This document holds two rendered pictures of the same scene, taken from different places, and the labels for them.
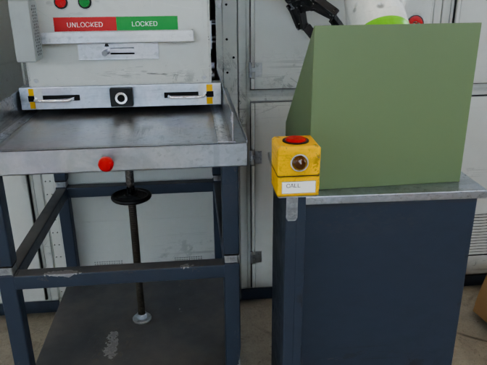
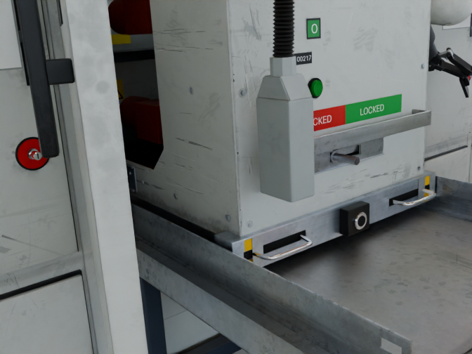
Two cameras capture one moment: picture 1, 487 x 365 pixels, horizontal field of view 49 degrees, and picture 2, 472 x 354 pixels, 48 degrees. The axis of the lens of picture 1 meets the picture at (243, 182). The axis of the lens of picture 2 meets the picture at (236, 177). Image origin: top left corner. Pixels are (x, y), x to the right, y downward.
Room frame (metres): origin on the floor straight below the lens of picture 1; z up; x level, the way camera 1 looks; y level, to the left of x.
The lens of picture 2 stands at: (0.75, 0.98, 1.25)
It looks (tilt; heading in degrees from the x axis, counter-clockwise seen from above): 16 degrees down; 329
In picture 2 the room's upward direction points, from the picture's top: 3 degrees counter-clockwise
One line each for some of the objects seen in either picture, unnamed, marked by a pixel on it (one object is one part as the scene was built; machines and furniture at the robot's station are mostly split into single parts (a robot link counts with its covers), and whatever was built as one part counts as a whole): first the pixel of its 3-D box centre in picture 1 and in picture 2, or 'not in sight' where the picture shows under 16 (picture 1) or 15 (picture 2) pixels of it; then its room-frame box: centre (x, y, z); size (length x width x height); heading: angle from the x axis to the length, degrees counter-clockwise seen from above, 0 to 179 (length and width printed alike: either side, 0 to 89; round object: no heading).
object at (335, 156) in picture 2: (105, 48); (343, 153); (1.42, 0.36, 1.02); 0.06 x 0.02 x 0.04; 5
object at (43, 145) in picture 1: (125, 122); (344, 253); (1.45, 0.33, 0.82); 0.68 x 0.62 x 0.06; 6
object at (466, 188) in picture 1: (365, 172); not in sight; (1.23, -0.30, 0.74); 0.45 x 0.34 x 0.02; 94
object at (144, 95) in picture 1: (123, 94); (339, 213); (1.46, 0.33, 0.90); 0.54 x 0.05 x 0.06; 95
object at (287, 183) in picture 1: (295, 165); not in sight; (0.96, -0.10, 0.85); 0.08 x 0.08 x 0.10; 6
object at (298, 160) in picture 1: (300, 164); not in sight; (0.91, -0.10, 0.87); 0.03 x 0.01 x 0.03; 96
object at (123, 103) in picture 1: (121, 97); (355, 218); (1.42, 0.33, 0.90); 0.06 x 0.03 x 0.05; 95
